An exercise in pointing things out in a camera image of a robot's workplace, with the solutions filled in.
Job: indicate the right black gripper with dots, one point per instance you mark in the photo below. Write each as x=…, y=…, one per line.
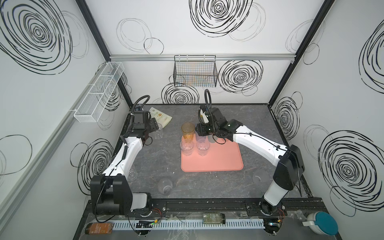
x=202, y=129

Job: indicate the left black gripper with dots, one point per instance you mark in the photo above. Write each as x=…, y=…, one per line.
x=153, y=124

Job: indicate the amber plastic cup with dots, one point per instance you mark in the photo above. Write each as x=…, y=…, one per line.
x=188, y=130

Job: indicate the clear faceted glass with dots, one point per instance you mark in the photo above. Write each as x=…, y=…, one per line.
x=187, y=147

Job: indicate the pink plastic tray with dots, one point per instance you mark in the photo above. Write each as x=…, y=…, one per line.
x=226, y=157

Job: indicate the small clear glass front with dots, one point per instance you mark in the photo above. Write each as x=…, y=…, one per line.
x=133, y=175

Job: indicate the clear cup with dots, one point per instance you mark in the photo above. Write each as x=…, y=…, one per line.
x=165, y=186

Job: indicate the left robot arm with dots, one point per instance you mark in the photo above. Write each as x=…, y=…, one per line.
x=111, y=194

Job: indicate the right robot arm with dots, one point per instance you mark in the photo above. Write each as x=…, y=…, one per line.
x=287, y=159

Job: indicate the white sugar refill pouch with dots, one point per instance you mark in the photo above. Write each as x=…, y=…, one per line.
x=161, y=118

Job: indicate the green circuit board box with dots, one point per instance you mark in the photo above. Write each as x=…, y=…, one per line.
x=214, y=219

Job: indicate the brown bottle lying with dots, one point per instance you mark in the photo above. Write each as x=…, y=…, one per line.
x=99, y=228

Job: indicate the teal white kettle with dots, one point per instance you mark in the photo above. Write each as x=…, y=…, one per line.
x=321, y=223

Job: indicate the clear acrylic wall shelf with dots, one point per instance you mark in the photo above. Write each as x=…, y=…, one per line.
x=97, y=97

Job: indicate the black wire basket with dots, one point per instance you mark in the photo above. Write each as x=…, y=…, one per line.
x=195, y=71

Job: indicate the white slotted cable duct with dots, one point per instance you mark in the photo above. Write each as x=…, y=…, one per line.
x=241, y=224

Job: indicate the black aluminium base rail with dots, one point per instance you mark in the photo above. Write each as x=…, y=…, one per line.
x=164, y=207

